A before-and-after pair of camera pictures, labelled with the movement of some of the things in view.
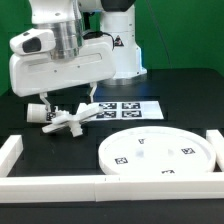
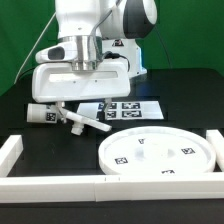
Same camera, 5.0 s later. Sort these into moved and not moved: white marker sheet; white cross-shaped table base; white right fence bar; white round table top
Moved: white cross-shaped table base
Not moved: white right fence bar; white round table top; white marker sheet
